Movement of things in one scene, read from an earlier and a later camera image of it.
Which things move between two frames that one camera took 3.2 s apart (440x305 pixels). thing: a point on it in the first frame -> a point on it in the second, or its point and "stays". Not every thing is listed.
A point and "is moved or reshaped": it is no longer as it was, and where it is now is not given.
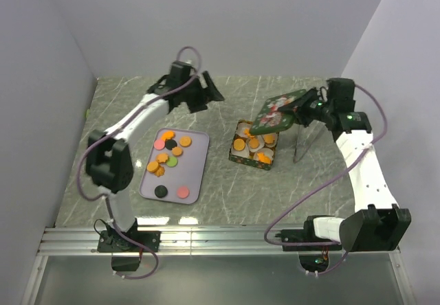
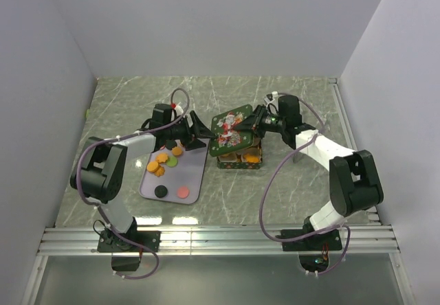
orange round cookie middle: [177, 151] stays
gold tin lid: [271, 119] is moved or reshaped
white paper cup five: [267, 152] -> [251, 154]
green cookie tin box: [256, 150] -> [238, 164]
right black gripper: [301, 102] -> [251, 121]
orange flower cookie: [161, 157] stays
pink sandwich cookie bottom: [183, 192] stays
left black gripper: [211, 93] -> [200, 130]
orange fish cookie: [263, 158] -> [251, 159]
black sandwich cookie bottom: [161, 191] stays
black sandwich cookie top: [170, 144] stays
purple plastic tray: [174, 165] stays
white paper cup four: [244, 152] -> [232, 157]
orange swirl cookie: [160, 172] stays
